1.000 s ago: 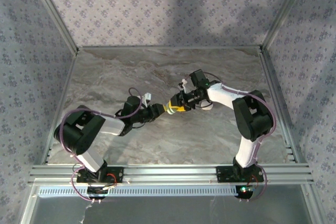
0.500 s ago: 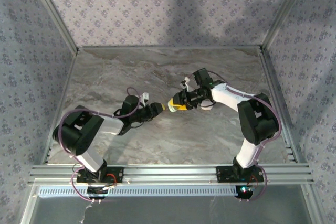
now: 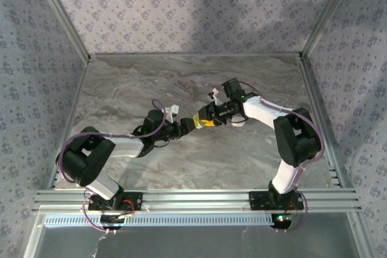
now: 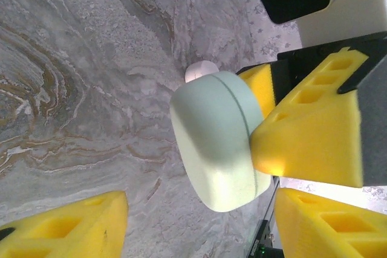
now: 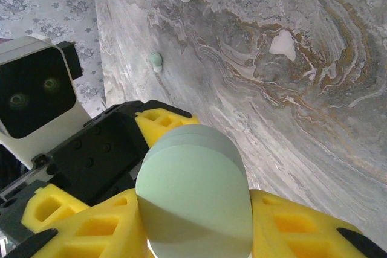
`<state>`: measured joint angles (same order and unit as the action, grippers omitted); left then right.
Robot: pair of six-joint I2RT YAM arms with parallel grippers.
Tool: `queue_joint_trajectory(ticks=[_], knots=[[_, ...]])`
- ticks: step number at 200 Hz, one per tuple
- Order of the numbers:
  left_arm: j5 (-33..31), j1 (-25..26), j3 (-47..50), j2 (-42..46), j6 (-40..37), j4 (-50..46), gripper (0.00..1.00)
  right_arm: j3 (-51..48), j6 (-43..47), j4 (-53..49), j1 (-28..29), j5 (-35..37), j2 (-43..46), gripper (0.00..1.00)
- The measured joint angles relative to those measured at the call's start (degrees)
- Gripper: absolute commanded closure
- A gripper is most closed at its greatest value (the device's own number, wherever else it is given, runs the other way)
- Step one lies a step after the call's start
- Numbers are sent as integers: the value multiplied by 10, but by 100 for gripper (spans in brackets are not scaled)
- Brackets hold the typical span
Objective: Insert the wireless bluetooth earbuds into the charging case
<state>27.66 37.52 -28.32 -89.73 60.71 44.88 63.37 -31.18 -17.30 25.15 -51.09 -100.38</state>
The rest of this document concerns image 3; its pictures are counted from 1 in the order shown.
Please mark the grey metal lower panel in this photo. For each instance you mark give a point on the grey metal lower panel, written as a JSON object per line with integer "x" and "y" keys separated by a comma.
{"x": 196, "y": 243}

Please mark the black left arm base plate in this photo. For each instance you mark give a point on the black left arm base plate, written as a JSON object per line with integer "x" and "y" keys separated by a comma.
{"x": 137, "y": 200}

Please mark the black controller board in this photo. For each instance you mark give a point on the black controller board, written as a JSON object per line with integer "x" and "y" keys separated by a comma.
{"x": 110, "y": 223}
{"x": 282, "y": 223}

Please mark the black right controller board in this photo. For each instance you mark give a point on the black right controller board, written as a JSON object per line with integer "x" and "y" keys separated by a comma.
{"x": 282, "y": 223}

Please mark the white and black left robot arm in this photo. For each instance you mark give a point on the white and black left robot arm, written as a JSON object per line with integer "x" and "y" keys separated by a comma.
{"x": 124, "y": 147}

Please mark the black left controller board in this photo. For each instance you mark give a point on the black left controller board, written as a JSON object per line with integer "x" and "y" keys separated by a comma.
{"x": 110, "y": 223}

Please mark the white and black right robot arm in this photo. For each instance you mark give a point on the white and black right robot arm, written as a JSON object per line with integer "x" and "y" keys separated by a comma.
{"x": 263, "y": 111}

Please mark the aluminium mounting rail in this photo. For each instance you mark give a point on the aluminium mounting rail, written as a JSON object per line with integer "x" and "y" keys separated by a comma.
{"x": 196, "y": 197}

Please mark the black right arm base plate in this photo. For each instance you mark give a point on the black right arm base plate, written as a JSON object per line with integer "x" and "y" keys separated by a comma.
{"x": 257, "y": 200}

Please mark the aluminium table edge bar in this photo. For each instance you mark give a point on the aluminium table edge bar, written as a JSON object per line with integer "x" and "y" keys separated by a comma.
{"x": 196, "y": 55}

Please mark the aluminium side rail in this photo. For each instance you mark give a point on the aluminium side rail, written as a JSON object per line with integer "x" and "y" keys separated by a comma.
{"x": 69, "y": 119}
{"x": 321, "y": 119}

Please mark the aluminium corner post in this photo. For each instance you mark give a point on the aluminium corner post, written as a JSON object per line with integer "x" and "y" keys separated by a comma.
{"x": 329, "y": 13}
{"x": 62, "y": 13}

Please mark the white earbud charging case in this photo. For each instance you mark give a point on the white earbud charging case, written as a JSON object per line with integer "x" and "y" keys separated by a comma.
{"x": 237, "y": 123}

